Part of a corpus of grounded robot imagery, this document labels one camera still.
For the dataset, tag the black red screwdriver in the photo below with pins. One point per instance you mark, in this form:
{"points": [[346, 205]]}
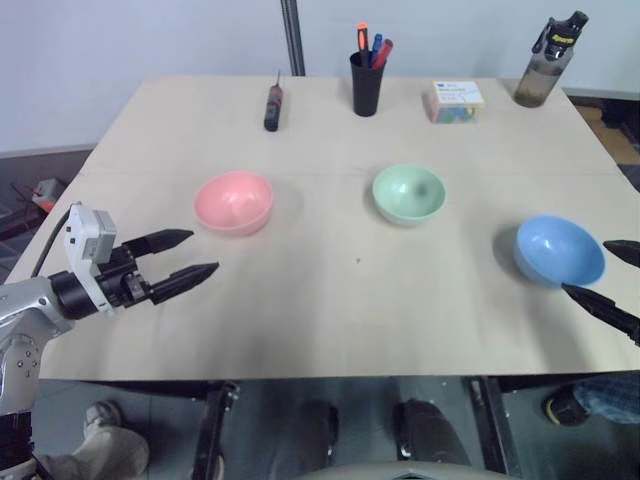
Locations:
{"points": [[273, 105]]}

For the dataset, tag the pink red bowl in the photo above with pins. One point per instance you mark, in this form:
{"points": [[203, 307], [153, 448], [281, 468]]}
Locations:
{"points": [[232, 202]]}

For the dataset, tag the red marker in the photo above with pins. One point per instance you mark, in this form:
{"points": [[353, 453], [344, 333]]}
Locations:
{"points": [[384, 52]]}

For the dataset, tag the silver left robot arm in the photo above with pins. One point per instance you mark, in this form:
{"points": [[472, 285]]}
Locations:
{"points": [[24, 306]]}

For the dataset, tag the orange grey tool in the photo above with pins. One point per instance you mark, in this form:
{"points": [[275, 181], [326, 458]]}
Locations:
{"points": [[47, 192]]}

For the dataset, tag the jeans leg with black shoe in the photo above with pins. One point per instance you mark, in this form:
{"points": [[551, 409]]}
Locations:
{"points": [[600, 397]]}

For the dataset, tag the clear box with white label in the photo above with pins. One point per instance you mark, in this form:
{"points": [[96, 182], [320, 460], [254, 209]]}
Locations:
{"points": [[455, 102]]}

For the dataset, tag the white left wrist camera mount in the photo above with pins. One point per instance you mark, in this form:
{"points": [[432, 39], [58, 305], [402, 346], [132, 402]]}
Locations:
{"points": [[82, 232]]}

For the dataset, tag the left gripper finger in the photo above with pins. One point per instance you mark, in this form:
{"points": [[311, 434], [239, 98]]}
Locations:
{"points": [[185, 280], [160, 241]]}

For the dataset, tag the blue marker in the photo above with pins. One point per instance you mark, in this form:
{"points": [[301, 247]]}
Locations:
{"points": [[376, 47]]}

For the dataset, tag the grey metal post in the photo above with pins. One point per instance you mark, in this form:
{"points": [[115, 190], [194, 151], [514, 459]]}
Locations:
{"points": [[293, 35]]}

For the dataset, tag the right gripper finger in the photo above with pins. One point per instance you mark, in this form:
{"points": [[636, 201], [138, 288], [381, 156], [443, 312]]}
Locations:
{"points": [[607, 310], [627, 251]]}

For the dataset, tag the grey rounded robot torso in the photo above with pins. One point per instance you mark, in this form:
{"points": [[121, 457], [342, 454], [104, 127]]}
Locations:
{"points": [[400, 471]]}

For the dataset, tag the smoky water bottle black lid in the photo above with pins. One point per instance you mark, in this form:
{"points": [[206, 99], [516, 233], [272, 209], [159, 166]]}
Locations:
{"points": [[545, 65]]}

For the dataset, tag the green bowl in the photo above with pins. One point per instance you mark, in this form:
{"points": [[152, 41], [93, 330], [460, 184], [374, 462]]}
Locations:
{"points": [[407, 195]]}

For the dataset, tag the black pen cup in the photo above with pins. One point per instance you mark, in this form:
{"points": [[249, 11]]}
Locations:
{"points": [[366, 90]]}

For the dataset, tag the blue bowl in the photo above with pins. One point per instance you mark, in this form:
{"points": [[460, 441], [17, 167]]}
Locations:
{"points": [[560, 250]]}

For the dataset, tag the black table leg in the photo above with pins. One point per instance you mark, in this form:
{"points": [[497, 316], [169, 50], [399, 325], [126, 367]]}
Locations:
{"points": [[212, 430], [492, 425]]}

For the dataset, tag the dark equipment pile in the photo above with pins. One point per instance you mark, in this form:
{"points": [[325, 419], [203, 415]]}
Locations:
{"points": [[622, 125]]}

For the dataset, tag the beige trousered leg with shoe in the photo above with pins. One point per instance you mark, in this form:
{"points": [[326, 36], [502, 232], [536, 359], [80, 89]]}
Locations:
{"points": [[105, 445]]}

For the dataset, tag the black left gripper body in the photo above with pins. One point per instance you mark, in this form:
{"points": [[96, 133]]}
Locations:
{"points": [[120, 280]]}

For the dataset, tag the orange tipped black marker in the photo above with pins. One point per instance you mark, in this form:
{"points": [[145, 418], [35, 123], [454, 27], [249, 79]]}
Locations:
{"points": [[363, 40]]}

